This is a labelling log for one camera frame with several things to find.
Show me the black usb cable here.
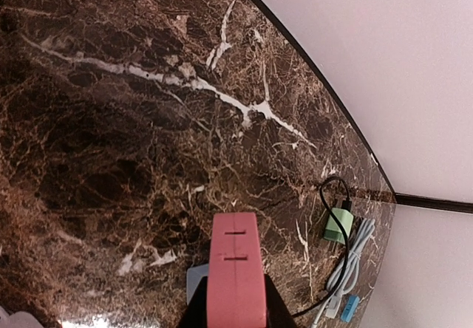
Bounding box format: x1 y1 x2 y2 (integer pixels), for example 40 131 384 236
291 176 354 318

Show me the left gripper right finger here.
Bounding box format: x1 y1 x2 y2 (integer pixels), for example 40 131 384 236
264 274 296 328

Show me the small blue charger plug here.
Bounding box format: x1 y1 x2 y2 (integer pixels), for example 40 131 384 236
186 264 209 304

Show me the blue grey power strip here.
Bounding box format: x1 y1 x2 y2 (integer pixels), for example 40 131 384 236
311 219 375 327

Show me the blue square plug adapter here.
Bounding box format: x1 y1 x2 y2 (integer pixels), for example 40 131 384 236
340 295 360 323

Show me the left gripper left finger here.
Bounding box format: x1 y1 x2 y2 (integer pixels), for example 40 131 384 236
179 276 208 328

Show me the pink plug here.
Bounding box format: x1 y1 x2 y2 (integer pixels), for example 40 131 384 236
206 212 267 328

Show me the green charger plug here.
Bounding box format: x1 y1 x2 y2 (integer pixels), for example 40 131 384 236
323 208 354 245

